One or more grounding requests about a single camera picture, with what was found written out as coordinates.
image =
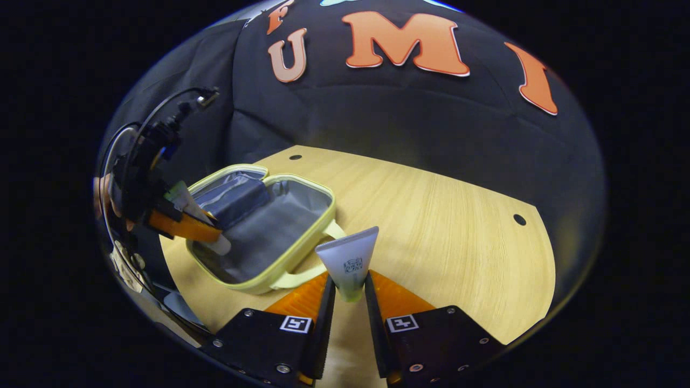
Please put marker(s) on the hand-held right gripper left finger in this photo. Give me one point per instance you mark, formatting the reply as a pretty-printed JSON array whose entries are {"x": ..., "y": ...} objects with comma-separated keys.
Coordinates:
[{"x": 323, "y": 334}]

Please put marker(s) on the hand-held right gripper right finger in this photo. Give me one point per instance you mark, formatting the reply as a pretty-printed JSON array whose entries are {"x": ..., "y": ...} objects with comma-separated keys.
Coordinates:
[{"x": 374, "y": 334}]

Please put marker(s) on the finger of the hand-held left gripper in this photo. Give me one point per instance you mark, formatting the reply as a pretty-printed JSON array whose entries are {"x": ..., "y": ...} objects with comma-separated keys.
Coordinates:
[{"x": 183, "y": 227}]

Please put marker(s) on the green white labelled tube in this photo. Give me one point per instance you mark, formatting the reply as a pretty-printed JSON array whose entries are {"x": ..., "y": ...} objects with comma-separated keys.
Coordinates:
[{"x": 221, "y": 247}]

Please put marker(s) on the frosted pale green tube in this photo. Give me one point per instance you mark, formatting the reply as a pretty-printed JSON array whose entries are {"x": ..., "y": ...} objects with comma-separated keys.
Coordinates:
[{"x": 347, "y": 258}]

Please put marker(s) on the white dotted object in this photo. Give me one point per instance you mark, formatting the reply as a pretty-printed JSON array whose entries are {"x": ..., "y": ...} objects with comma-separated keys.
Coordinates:
[{"x": 126, "y": 267}]

